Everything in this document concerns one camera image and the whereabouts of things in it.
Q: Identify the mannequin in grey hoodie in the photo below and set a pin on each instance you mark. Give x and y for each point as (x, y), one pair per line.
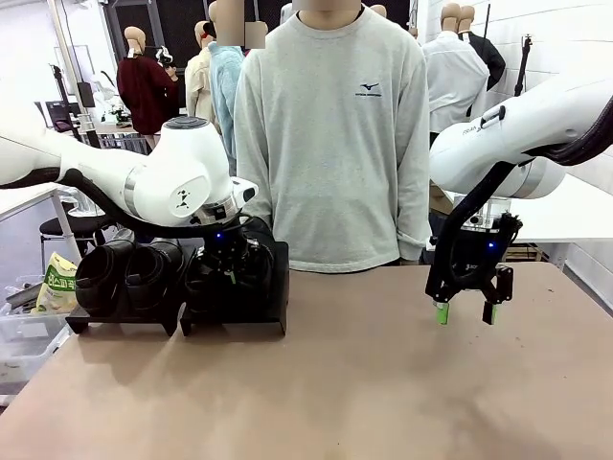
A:
(287, 12)

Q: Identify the brown cardboard box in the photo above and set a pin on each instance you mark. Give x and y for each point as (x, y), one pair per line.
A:
(440, 201)

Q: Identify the mannequin in maroon sweater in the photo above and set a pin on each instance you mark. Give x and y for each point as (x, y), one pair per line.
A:
(143, 96)

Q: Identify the wooden pallet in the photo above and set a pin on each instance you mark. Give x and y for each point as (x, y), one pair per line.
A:
(527, 253)

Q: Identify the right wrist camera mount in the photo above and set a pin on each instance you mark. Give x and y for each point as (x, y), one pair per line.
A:
(493, 211)

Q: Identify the grey-sleeved left forearm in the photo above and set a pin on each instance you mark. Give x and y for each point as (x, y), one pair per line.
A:
(412, 215)

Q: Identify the black office chair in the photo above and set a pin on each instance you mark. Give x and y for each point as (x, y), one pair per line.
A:
(57, 115)

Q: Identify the black shoe stand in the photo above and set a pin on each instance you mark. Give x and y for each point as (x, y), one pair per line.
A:
(120, 320)
(282, 287)

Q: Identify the white side table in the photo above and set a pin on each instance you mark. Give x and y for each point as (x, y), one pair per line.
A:
(551, 225)

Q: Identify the black tripod stand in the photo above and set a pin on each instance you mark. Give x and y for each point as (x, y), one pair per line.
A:
(524, 62)

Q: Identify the black leather shoe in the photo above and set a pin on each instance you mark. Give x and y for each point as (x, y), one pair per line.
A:
(96, 287)
(206, 297)
(261, 268)
(148, 282)

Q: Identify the person in grey sweatshirt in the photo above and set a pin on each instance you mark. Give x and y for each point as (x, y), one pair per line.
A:
(335, 120)

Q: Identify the mannequin in black jacket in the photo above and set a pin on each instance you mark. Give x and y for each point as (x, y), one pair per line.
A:
(493, 62)

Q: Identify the mannequin in beige jacket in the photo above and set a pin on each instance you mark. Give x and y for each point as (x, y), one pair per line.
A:
(198, 86)

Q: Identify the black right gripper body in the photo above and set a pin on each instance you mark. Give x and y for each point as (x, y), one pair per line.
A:
(479, 261)

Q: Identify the grey-sleeved right forearm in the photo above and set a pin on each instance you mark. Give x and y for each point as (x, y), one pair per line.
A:
(254, 153)

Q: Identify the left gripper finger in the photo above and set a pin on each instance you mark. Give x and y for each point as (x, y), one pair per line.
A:
(207, 270)
(232, 275)

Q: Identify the black stool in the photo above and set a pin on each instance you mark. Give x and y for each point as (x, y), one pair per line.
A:
(72, 227)

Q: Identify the mannequin in white shirt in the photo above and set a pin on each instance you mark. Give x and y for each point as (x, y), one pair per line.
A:
(455, 81)

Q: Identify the mannequin in blue fleece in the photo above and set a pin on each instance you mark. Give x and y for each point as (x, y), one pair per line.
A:
(222, 86)

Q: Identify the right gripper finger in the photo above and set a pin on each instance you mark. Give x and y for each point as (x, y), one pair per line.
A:
(441, 311)
(503, 287)

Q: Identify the grey metal rail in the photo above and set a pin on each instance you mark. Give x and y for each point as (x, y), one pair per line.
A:
(21, 297)

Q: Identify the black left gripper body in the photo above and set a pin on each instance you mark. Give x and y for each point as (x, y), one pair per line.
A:
(222, 249)

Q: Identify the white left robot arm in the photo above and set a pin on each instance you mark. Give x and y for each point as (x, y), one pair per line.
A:
(182, 163)

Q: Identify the black pole with silver clamp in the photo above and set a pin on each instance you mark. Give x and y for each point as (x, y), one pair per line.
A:
(86, 96)

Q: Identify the wooden background table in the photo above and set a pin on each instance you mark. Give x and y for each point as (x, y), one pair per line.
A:
(120, 128)

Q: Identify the thin black tripod pole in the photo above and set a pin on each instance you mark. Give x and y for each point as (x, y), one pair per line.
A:
(66, 96)

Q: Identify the clear plastic bin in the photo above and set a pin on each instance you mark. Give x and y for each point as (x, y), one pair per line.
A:
(29, 350)

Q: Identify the green and white bag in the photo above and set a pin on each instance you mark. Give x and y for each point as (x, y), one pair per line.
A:
(57, 287)

